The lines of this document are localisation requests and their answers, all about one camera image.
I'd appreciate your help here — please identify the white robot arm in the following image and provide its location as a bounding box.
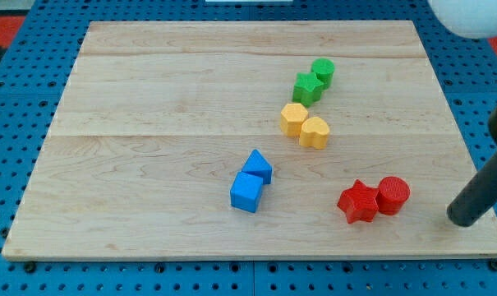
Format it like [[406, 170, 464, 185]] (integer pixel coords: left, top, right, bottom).
[[427, 0, 497, 39]]

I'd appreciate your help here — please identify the yellow heart block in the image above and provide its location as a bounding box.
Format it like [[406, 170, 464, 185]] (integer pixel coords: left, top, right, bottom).
[[299, 117, 330, 150]]

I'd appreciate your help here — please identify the blue triangle block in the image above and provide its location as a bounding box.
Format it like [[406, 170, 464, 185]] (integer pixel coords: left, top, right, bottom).
[[242, 150, 273, 185]]

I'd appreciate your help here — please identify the wooden board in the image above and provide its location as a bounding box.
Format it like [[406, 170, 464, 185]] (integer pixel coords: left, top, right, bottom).
[[2, 21, 497, 261]]

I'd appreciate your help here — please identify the blue cube block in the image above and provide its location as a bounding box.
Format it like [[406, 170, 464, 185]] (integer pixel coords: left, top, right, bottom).
[[230, 172, 264, 213]]

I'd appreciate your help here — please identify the yellow hexagon block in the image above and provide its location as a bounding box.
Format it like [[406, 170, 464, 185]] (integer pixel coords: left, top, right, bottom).
[[279, 103, 309, 136]]

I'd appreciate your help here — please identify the green star block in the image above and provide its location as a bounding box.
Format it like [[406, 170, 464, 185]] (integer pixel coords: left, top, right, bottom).
[[292, 72, 324, 108]]

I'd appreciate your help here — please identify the green cylinder block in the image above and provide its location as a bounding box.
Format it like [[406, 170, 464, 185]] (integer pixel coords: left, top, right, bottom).
[[311, 58, 335, 90]]

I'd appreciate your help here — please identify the red star block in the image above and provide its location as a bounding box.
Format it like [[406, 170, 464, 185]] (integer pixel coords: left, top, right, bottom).
[[336, 179, 379, 224]]

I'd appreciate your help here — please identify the red cylinder block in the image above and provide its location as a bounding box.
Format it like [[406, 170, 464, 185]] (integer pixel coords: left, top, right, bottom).
[[376, 176, 411, 215]]

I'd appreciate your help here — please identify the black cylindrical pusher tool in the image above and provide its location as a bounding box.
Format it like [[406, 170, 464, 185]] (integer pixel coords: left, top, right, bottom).
[[447, 106, 497, 227]]

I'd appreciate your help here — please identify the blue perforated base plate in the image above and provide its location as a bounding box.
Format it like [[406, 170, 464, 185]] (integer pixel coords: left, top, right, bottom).
[[0, 0, 497, 295]]

